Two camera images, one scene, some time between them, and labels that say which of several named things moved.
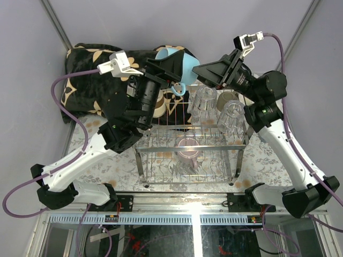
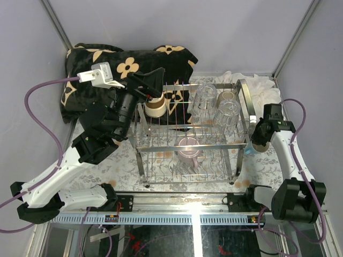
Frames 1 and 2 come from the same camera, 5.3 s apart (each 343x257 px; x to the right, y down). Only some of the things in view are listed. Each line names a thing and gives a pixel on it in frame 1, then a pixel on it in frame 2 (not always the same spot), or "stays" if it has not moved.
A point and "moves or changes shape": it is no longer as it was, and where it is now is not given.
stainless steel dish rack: [198, 137] stays
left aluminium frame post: [52, 16] stays
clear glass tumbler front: [230, 120] moves or changes shape
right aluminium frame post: [299, 32] stays
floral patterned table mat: [212, 155] stays
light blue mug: [189, 62] -> [251, 148]
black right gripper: [221, 73] -> [255, 138]
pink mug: [189, 157] stays
